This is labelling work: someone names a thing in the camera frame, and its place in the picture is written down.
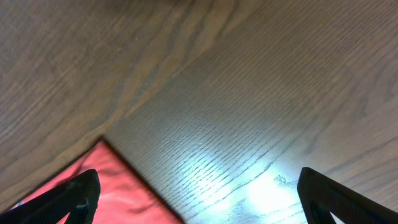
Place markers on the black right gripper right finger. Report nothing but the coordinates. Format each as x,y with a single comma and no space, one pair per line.
323,198

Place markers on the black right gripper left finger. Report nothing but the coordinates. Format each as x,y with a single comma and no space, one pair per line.
75,199

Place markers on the red soccer t-shirt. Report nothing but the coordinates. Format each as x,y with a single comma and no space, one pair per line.
124,199

